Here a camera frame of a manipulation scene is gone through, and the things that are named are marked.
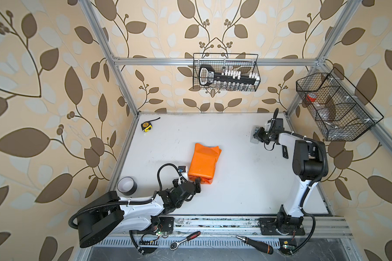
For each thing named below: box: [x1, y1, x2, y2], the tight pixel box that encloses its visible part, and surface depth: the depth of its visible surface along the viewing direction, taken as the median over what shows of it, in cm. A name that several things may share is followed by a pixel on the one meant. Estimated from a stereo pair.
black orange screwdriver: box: [235, 235, 274, 255], surface depth 69 cm
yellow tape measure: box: [141, 116, 161, 133], surface depth 113 cm
